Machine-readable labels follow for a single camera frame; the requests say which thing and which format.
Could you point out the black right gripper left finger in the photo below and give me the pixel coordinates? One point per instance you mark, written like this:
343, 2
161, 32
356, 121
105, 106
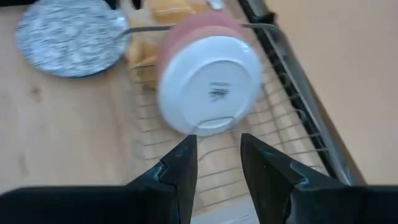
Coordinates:
109, 205

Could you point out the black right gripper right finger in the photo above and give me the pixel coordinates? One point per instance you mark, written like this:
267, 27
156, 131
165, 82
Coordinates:
295, 202

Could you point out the yellow checked dish cloth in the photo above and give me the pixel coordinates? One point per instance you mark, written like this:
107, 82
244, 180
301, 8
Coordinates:
146, 53

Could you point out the large pink plate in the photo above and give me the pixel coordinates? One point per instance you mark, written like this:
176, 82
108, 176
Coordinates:
186, 35

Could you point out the small pink plate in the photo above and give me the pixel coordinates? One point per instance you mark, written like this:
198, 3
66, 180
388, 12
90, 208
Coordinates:
199, 18

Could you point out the light wooden desk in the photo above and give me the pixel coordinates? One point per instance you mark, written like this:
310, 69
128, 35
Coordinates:
351, 77

